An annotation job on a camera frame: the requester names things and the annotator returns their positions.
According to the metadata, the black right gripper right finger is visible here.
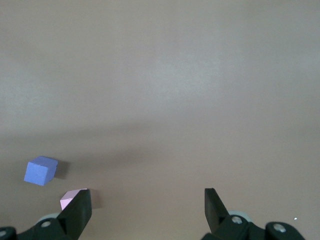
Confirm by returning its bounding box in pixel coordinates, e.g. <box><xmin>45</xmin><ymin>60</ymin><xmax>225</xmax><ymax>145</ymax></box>
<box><xmin>201</xmin><ymin>187</ymin><xmax>307</xmax><ymax>240</ymax></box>

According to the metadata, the purple foam cube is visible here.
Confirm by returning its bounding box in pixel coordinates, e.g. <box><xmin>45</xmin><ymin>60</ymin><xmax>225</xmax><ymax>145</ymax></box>
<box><xmin>23</xmin><ymin>155</ymin><xmax>59</xmax><ymax>187</ymax></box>

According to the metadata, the pink foam cube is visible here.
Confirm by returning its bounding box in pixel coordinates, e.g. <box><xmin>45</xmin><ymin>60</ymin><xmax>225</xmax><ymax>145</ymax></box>
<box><xmin>59</xmin><ymin>188</ymin><xmax>88</xmax><ymax>211</ymax></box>

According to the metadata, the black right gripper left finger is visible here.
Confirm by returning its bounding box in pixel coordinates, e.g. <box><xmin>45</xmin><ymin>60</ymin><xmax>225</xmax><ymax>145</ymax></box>
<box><xmin>0</xmin><ymin>188</ymin><xmax>93</xmax><ymax>240</ymax></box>

